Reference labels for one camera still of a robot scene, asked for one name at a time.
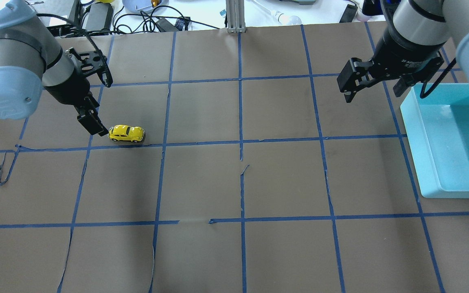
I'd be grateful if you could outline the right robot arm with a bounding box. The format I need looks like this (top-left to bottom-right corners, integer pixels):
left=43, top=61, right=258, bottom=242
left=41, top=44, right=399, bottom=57
left=337, top=0, right=469, bottom=103

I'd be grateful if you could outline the yellow beetle toy car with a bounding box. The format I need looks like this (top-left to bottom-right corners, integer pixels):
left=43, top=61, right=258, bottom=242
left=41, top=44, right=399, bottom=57
left=107, top=125, right=145, bottom=143

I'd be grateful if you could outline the blue plate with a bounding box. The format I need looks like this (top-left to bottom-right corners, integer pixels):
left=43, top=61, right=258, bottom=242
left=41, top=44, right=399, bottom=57
left=122, top=0, right=169, bottom=13

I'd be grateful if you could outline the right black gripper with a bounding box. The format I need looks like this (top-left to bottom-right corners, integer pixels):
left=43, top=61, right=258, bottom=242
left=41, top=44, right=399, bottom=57
left=337, top=31, right=444, bottom=103

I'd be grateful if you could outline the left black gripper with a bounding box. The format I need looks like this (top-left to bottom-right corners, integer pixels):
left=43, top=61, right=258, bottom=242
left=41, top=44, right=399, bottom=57
left=47, top=73, right=108, bottom=136

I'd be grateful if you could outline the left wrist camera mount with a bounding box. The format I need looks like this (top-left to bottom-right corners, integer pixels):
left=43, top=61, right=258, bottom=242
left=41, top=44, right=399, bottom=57
left=65, top=48, right=113, bottom=87

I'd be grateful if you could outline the black power adapter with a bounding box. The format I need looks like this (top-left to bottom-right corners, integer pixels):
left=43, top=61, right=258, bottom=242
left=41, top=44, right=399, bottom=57
left=155, top=17, right=191, bottom=32

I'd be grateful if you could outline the white light bulb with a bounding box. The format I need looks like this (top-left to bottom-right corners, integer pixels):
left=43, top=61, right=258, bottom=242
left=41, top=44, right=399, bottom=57
left=270, top=10, right=302, bottom=26

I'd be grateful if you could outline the aluminium frame post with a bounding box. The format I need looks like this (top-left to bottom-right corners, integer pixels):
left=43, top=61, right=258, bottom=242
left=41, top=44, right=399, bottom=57
left=225, top=0, right=246, bottom=33

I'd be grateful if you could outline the teal plastic bin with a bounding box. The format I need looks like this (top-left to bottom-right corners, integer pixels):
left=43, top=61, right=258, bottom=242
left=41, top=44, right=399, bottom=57
left=400, top=83, right=469, bottom=199

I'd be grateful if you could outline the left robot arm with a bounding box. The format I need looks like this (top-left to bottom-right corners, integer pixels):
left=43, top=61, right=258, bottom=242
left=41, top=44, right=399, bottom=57
left=0, top=0, right=112, bottom=136

